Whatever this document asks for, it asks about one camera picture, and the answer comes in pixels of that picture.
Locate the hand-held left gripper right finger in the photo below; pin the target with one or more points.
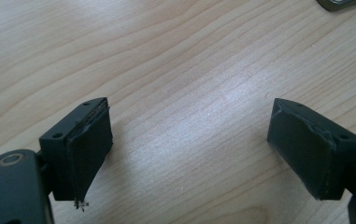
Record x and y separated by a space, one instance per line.
309 149

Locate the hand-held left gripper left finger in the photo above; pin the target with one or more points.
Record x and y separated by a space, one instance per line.
82 146

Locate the dark grey flat object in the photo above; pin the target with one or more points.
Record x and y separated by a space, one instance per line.
340 4

